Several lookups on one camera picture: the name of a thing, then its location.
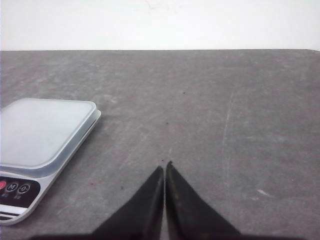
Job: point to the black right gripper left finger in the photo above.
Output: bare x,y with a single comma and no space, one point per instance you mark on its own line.
141,217

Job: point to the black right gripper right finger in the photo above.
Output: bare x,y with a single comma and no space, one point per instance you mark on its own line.
189,217

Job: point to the silver digital kitchen scale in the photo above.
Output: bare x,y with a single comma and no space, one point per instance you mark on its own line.
38,137

